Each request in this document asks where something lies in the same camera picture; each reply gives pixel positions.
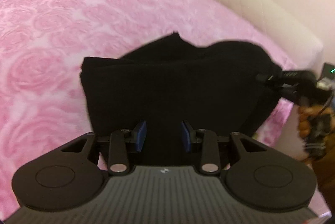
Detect black trousers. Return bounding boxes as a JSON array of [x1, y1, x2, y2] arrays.
[[80, 33, 282, 165]]

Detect pink floral blanket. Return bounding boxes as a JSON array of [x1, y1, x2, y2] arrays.
[[1, 0, 295, 219]]

